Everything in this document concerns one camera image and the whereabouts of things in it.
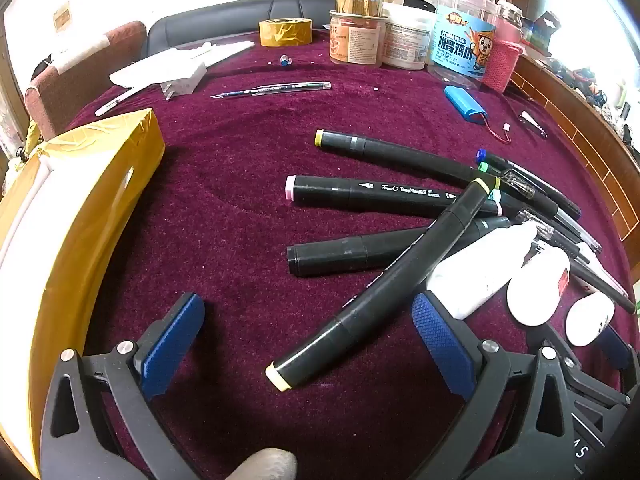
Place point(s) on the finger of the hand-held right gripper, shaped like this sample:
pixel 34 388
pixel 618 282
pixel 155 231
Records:
pixel 615 355
pixel 550 335

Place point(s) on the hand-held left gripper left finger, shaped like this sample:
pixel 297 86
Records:
pixel 170 345

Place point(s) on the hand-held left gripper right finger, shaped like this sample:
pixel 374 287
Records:
pixel 445 345

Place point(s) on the white plastic bottle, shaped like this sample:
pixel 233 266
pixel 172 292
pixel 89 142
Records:
pixel 590 317
pixel 475 270

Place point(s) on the white bottle with red label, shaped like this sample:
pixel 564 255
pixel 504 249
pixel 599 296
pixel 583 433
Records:
pixel 537 287

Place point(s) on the black pen with white print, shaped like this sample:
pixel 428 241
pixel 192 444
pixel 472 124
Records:
pixel 600 282

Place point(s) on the yellow-capped black marker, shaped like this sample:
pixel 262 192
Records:
pixel 400 285

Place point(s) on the clear gel pen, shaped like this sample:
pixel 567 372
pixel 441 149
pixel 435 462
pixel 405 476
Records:
pixel 537 227
pixel 517 183

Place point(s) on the plain black marker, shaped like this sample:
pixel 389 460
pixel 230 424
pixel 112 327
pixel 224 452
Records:
pixel 350 252

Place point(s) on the blue-capped black pen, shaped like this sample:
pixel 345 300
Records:
pixel 540 180

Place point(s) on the yellow taped cardboard tray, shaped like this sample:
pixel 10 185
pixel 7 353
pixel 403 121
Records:
pixel 90 200

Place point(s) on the pink-capped black marker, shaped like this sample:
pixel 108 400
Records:
pixel 360 192

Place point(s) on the olive-capped black marker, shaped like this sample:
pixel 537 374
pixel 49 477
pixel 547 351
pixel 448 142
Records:
pixel 390 152

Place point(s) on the person's left hand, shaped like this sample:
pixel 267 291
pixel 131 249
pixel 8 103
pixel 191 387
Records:
pixel 265 465

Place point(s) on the wooden sideboard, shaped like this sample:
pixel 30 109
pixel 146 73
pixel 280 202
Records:
pixel 575 135

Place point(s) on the metal tweezers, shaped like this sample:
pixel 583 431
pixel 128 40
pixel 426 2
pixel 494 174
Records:
pixel 532 124

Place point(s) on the white charger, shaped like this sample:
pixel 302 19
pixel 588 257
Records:
pixel 185 80

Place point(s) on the brown armchair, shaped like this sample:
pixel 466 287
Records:
pixel 80 90

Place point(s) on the pink knitted cup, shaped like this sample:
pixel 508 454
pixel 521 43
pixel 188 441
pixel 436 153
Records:
pixel 505 60

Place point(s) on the white paper notebook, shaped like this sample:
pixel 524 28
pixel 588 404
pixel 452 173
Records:
pixel 175 60

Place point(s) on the clear pen tube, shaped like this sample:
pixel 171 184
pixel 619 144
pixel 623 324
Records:
pixel 295 87

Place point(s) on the small blue trinket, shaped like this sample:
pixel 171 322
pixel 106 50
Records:
pixel 285 60

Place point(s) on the white plastic jar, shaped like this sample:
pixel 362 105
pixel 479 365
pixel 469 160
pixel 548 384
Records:
pixel 407 40

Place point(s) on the clear jar with blue label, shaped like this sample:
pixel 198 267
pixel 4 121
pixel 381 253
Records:
pixel 462 35

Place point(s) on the orange label jar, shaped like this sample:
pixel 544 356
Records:
pixel 355 40

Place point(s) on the black leather sofa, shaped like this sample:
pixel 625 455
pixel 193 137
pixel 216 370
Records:
pixel 215 20

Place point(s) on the yellow tape roll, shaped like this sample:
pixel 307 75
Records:
pixel 285 32

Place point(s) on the wall plaque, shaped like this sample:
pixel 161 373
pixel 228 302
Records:
pixel 61 16

